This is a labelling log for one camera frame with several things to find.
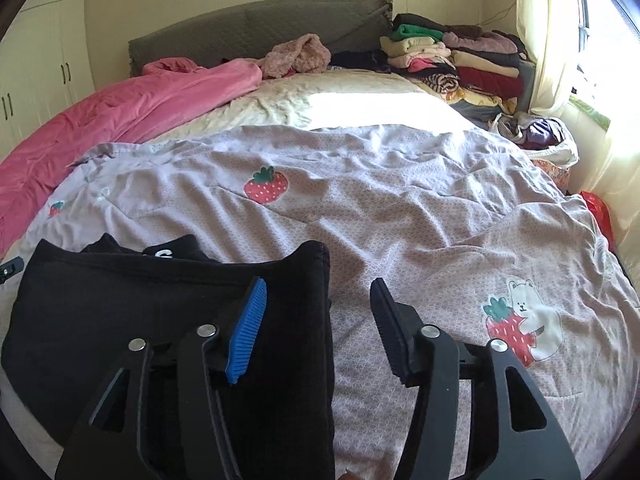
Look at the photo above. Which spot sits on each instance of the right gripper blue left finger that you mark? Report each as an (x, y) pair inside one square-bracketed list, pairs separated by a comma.
[(244, 333)]

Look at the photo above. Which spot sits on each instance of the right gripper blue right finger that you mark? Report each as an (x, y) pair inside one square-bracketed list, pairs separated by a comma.
[(394, 333)]

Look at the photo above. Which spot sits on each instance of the black long-sleeve shirt orange cuffs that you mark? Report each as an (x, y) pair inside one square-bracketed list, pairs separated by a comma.
[(121, 356)]

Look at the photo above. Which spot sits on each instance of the white bag of clothes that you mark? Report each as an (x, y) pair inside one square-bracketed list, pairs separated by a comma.
[(544, 138)]

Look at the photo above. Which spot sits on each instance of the stack of folded clothes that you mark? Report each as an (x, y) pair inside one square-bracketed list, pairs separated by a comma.
[(480, 73)]

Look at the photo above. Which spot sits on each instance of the lilac strawberry print bed sheet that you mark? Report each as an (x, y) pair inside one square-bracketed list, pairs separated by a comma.
[(397, 185)]

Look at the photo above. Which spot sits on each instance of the cream built-in wardrobe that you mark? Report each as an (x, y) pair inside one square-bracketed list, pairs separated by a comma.
[(45, 67)]

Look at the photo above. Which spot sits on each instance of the pink quilted comforter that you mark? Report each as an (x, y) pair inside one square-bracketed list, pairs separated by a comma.
[(168, 93)]

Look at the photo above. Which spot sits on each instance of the red plastic bag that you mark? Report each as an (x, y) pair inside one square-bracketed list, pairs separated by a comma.
[(600, 212)]

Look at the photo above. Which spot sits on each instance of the dusty pink fuzzy garment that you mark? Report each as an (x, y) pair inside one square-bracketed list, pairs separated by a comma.
[(303, 55)]

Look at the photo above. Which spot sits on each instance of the dark navy garment on bed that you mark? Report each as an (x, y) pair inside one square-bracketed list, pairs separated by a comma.
[(375, 60)]

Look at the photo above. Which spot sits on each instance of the dark grey quilted headboard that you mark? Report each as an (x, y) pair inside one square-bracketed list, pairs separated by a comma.
[(251, 30)]

